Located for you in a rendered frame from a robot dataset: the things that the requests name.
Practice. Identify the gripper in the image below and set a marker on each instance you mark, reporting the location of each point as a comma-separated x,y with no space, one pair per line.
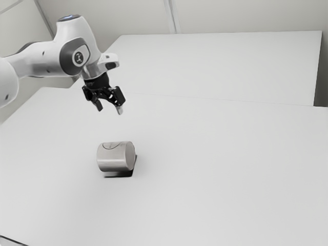
98,82

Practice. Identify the grey mug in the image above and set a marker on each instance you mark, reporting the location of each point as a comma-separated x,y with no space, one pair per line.
115,155

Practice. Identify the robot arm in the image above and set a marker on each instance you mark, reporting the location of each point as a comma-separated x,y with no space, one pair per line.
38,61

